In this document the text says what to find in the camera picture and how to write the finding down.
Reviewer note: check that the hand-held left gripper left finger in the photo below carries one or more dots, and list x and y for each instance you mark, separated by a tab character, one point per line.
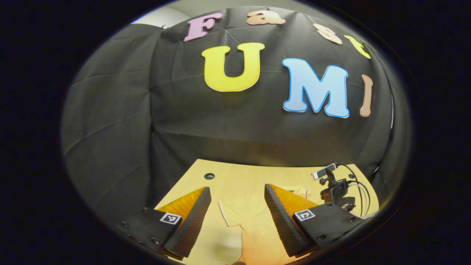
191	226

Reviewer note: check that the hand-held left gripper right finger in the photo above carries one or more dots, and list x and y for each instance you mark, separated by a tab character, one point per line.
281	226

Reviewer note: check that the orange T-shirt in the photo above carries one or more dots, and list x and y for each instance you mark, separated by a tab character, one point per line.
254	221

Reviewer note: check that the black webcam on stand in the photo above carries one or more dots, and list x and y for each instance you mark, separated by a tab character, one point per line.
336	191

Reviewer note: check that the black backdrop cloth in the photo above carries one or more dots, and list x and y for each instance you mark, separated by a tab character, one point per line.
220	121

